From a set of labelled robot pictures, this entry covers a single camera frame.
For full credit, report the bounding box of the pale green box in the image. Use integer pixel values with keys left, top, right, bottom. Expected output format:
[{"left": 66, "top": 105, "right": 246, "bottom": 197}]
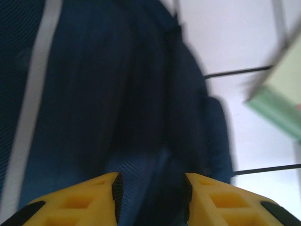
[{"left": 243, "top": 35, "right": 301, "bottom": 142}]

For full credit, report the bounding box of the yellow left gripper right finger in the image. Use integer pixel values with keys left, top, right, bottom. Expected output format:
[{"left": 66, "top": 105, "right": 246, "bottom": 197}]
[{"left": 183, "top": 172, "right": 301, "bottom": 226}]

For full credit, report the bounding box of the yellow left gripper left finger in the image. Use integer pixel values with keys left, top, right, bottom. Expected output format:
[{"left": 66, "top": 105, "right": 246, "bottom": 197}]
[{"left": 0, "top": 171, "right": 124, "bottom": 226}]

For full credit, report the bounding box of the navy blue backpack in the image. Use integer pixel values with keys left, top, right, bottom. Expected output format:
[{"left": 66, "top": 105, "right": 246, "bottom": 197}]
[{"left": 0, "top": 0, "right": 236, "bottom": 226}]

